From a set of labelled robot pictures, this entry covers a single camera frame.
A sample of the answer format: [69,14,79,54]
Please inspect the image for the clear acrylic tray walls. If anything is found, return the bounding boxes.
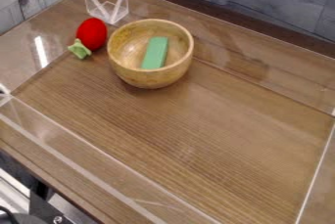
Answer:
[0,0,335,224]

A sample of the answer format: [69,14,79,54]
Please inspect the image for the black metal table bracket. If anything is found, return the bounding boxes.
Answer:
[28,192,75,224]

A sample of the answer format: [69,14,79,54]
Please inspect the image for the red plush strawberry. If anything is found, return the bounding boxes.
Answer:
[69,18,108,60]

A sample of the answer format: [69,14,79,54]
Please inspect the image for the black cable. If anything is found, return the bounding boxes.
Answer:
[0,205,19,224]

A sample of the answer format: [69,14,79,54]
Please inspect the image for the brown wooden bowl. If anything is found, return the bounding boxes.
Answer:
[108,19,196,89]

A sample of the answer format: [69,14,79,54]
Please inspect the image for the green rectangular stick block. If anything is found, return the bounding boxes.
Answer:
[141,37,169,69]

